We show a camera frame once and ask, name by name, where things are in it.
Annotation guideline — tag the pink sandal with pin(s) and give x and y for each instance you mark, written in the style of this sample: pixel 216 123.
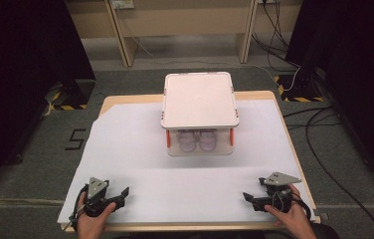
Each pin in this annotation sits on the pink sandal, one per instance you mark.
pixel 187 141
pixel 207 140

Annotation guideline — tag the beige wooden desk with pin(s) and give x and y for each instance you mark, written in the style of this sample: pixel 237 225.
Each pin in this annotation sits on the beige wooden desk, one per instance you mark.
pixel 181 20

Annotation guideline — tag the clear storage box white lid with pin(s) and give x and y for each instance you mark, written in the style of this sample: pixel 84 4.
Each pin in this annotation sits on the clear storage box white lid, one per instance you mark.
pixel 198 99

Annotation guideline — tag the striped black stand base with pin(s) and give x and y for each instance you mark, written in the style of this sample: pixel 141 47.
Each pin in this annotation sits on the striped black stand base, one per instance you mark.
pixel 70 99
pixel 299 89

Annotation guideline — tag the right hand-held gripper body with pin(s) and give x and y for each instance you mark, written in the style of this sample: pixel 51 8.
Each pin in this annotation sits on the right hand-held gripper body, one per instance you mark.
pixel 279 180

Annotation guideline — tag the white table cover sheet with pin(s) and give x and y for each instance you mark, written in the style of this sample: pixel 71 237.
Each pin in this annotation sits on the white table cover sheet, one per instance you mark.
pixel 128 149

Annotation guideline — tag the white wall socket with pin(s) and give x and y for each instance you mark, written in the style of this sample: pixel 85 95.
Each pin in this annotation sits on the white wall socket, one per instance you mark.
pixel 122 4

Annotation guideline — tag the black curtain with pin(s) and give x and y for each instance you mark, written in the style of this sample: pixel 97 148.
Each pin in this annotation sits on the black curtain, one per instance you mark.
pixel 357 66
pixel 19 83

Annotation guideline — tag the person's right hand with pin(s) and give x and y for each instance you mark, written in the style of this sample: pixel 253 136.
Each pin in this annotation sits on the person's right hand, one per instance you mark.
pixel 292 215

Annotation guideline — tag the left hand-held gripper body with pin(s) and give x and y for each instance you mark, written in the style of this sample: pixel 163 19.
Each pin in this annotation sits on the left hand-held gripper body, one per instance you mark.
pixel 95 188

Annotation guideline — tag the person's left hand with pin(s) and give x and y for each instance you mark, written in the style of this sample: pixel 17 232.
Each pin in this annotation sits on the person's left hand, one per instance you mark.
pixel 91 227

